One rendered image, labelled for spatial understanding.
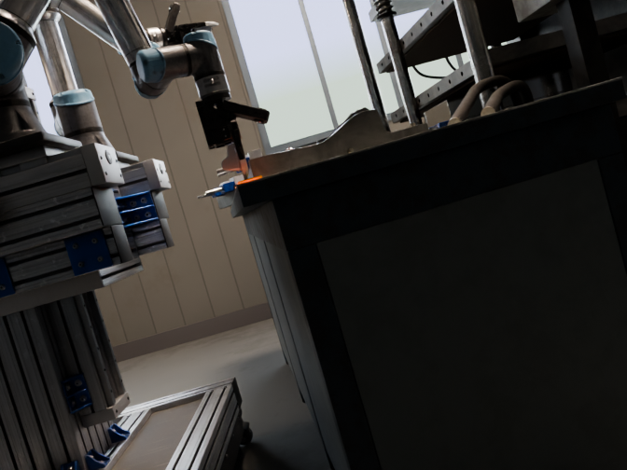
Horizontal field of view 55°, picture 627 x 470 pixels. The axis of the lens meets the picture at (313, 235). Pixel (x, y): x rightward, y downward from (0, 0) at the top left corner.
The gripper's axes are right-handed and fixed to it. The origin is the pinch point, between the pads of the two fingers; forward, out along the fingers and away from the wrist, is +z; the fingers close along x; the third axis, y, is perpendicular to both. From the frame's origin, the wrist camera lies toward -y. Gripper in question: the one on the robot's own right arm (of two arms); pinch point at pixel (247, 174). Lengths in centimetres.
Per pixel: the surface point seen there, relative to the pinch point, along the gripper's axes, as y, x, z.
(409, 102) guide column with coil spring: -80, -100, -18
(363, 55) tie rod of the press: -78, -140, -50
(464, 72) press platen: -83, -49, -17
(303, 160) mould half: -16.1, -12.5, -0.4
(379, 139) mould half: -37.7, -12.6, -0.5
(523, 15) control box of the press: -89, -15, -23
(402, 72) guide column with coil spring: -80, -99, -31
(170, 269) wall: 57, -295, 31
